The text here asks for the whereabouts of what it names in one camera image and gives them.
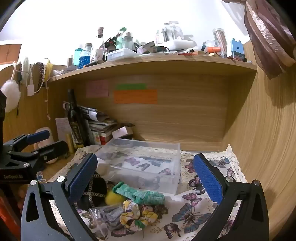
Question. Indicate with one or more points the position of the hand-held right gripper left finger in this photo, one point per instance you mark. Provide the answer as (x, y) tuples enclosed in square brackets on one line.
[(82, 177)]

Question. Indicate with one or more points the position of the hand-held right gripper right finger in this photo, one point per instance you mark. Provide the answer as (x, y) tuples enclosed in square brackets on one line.
[(208, 179)]

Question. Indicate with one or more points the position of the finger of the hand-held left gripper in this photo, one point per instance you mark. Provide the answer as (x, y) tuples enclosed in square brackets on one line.
[(38, 136), (54, 149)]

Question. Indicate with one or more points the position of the yellow fuzzy pom ball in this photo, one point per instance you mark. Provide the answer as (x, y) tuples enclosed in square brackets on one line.
[(113, 198)]

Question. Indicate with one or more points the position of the clear bag with grey cloth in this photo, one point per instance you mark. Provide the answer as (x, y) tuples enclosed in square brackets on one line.
[(108, 217)]

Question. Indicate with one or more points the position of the teal knitted cloth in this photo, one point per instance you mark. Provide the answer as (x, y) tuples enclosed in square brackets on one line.
[(141, 195)]

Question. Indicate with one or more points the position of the clear plastic storage box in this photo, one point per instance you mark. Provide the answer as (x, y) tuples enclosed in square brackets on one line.
[(143, 162)]

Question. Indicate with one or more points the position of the yellow floral scrunchie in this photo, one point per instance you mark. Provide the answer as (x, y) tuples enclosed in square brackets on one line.
[(136, 215)]

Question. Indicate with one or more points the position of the white cup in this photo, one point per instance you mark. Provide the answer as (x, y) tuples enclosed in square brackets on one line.
[(49, 139)]

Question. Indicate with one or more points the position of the yellow tube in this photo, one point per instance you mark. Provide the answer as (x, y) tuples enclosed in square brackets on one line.
[(70, 143)]

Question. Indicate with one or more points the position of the white note card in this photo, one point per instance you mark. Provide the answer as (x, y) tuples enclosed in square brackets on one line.
[(62, 128)]

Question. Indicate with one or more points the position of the dark glass bottle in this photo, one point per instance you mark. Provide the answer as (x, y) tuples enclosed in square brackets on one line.
[(75, 120)]

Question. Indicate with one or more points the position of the butterfly print lace tablecloth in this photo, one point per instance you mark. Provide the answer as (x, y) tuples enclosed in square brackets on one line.
[(196, 215)]

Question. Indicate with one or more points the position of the white paper tag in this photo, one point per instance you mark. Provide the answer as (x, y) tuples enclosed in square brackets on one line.
[(30, 90)]

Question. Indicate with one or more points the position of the white fluffy pom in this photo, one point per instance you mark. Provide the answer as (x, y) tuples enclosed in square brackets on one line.
[(10, 95)]

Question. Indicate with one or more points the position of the stack of books and magazines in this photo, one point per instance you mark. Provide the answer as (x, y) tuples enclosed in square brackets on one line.
[(99, 126)]

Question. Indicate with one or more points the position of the small white box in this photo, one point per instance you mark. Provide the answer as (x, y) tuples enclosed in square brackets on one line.
[(121, 132)]

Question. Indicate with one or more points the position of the dark beaded headband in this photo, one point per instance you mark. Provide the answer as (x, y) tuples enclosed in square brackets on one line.
[(41, 74)]

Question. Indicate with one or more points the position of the pink sticky note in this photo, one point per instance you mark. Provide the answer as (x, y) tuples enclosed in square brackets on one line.
[(97, 89)]

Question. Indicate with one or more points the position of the blue dotted bottle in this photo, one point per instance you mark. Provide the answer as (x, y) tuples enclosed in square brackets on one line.
[(83, 59)]

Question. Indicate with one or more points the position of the orange sticky note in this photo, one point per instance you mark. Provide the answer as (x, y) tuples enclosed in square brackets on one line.
[(135, 96)]

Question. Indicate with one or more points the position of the green sticky note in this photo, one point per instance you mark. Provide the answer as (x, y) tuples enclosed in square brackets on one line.
[(130, 86)]

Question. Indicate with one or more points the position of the clear bottle with grey cap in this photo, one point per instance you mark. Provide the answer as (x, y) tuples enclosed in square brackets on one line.
[(88, 49)]

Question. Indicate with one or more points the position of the white plastic tray box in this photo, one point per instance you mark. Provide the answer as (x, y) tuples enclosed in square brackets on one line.
[(122, 54)]

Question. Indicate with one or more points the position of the tall bottle with cork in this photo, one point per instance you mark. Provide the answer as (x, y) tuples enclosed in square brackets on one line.
[(100, 37)]

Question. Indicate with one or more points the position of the wooden shelf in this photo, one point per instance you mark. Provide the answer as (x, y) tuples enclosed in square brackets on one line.
[(161, 63)]

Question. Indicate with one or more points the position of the mint green bottle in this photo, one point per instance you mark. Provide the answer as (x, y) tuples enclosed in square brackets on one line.
[(119, 38)]

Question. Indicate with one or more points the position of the orange marker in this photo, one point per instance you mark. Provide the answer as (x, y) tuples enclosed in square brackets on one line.
[(214, 49)]

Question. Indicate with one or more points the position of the blue box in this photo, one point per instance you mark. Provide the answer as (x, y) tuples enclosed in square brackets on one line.
[(237, 49)]

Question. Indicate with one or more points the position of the glass jar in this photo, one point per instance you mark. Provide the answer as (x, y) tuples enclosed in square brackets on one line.
[(211, 45)]

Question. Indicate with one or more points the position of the tall clear canister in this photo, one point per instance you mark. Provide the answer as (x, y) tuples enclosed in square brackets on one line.
[(220, 39)]

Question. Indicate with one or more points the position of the brown hanging cloth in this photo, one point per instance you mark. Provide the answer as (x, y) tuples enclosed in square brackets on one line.
[(266, 39)]

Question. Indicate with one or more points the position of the clear plastic organizer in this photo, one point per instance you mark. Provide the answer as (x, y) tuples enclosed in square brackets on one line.
[(173, 31)]

